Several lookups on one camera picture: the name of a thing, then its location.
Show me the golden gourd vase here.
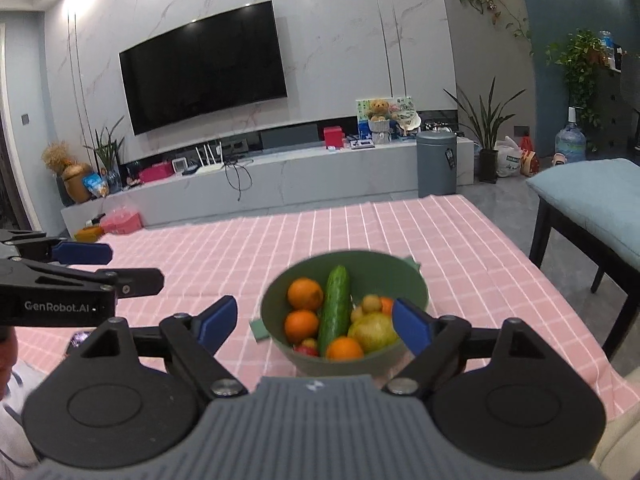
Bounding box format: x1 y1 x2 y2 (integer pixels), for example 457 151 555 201
62 162 93 204

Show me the grey cylindrical trash bin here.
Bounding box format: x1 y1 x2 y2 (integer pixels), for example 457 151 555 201
416 127 457 197

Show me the blue cushioned bench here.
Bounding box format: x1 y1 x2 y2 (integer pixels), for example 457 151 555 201
527 158 639 358

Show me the black wall television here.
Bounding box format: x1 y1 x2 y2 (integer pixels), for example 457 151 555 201
119 1 288 134

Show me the blue water jug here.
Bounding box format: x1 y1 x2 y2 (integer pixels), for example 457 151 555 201
552 106 586 166

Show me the red cherry tomato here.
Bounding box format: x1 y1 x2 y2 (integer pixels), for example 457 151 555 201
294 344 320 358

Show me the red box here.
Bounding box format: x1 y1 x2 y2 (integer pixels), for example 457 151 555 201
323 126 345 150

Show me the smartphone on table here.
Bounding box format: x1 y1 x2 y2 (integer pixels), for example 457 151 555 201
65 330 91 356

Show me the white wifi router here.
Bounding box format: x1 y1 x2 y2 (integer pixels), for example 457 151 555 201
195 143 224 174

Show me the green cucumber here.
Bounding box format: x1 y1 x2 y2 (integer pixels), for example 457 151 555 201
318 266 352 358

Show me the green colander bowl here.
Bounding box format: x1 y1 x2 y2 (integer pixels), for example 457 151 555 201
260 249 428 377

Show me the potted long-leaf plant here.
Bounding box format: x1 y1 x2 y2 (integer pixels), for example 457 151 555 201
444 77 526 183

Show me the orange mandarin back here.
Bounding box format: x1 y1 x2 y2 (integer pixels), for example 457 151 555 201
380 296 395 316

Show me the pink checkered tablecloth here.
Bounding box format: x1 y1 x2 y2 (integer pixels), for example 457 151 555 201
14 194 640 418

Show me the pink tissue box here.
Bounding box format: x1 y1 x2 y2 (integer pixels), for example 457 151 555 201
139 162 175 183

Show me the hanging green vine plant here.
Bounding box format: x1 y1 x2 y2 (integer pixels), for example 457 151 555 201
544 28 606 131

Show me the teddy bear gift box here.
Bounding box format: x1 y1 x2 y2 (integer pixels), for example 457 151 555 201
356 96 422 144

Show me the yellow-green pear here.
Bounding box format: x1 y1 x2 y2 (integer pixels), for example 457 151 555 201
347 312 399 354

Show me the orange mandarin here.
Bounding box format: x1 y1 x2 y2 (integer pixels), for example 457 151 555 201
286 278 324 311
283 310 320 344
380 296 395 316
324 336 364 361

